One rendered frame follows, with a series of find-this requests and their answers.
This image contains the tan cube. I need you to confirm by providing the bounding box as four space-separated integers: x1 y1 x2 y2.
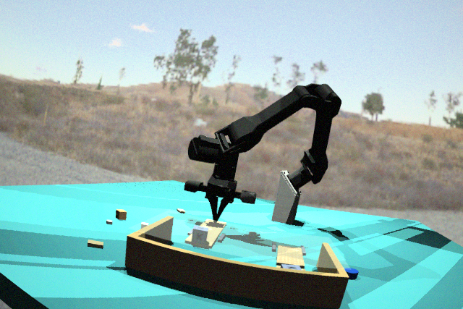
115 209 127 220

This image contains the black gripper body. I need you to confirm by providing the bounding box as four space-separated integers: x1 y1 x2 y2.
184 164 256 205

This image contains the cream flat bar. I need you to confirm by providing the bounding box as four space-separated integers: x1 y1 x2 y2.
88 240 103 248

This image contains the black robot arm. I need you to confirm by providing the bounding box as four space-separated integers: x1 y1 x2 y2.
188 83 341 198

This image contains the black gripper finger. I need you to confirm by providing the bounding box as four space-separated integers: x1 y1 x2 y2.
205 196 218 220
216 199 234 221

